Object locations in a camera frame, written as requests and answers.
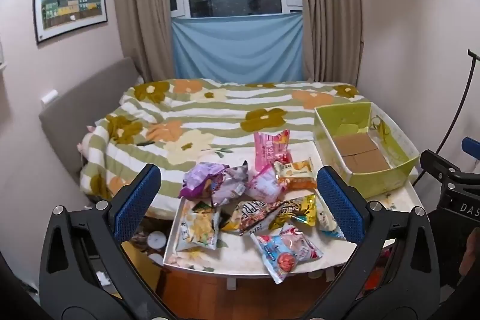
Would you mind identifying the pink plush toy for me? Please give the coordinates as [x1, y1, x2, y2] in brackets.
[76, 124, 99, 156]

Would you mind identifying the floral striped blanket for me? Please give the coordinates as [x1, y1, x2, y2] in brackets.
[79, 78, 366, 221]

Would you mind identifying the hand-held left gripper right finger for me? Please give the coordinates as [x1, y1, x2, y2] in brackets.
[311, 166, 440, 313]

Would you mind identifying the green cardboard box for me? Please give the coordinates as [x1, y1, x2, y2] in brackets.
[313, 102, 421, 199]

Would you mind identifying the white round container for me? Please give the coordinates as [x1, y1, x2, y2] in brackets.
[147, 231, 167, 250]

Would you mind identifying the light blue snack packet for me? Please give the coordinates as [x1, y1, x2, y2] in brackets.
[314, 194, 346, 241]

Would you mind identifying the framed wall picture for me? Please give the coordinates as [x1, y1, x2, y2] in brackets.
[33, 0, 109, 45]

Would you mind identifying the purple snack packet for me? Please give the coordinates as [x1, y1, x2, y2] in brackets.
[179, 162, 230, 201]

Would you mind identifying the green and white chips packet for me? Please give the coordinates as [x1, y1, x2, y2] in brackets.
[175, 199, 222, 252]

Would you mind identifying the black stand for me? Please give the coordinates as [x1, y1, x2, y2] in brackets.
[412, 49, 480, 186]

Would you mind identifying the white table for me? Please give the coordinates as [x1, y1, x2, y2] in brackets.
[162, 140, 430, 291]

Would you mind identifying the brown striped snack packet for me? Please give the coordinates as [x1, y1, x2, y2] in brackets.
[220, 199, 286, 236]

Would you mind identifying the yellow snack packet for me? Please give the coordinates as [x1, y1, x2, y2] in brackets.
[268, 194, 317, 231]

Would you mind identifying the brown cardboard sheet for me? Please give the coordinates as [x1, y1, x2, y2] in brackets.
[332, 134, 391, 174]

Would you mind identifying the grey snack packet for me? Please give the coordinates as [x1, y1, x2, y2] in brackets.
[212, 160, 250, 207]

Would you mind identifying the blue and pink snack packet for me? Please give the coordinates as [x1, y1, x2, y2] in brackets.
[250, 223, 324, 285]

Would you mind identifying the orange and white snack packet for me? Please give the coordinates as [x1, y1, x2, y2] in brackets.
[273, 157, 319, 191]

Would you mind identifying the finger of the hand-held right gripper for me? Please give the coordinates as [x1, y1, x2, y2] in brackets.
[419, 150, 463, 186]
[461, 136, 480, 157]

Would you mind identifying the blue cloth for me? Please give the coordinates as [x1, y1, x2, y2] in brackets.
[171, 13, 304, 84]

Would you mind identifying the grey bed headboard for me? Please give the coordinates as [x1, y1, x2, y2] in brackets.
[38, 57, 145, 171]

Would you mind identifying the person's right hand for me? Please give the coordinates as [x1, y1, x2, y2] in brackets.
[459, 233, 480, 276]

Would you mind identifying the beige curtain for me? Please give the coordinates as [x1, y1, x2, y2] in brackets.
[296, 0, 365, 85]
[111, 0, 177, 84]

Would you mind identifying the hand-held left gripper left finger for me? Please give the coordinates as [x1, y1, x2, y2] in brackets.
[38, 163, 167, 310]

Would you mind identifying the pale pink wafer packet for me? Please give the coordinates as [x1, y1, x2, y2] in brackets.
[244, 166, 283, 202]

